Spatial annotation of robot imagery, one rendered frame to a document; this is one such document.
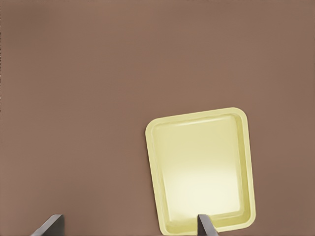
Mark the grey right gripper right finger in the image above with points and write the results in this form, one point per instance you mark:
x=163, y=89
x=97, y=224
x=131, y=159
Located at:
x=204, y=227

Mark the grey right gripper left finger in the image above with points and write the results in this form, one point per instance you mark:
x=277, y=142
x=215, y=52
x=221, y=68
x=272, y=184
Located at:
x=53, y=226

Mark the pale yellow rectangular tray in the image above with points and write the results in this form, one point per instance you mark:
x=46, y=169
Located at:
x=201, y=167

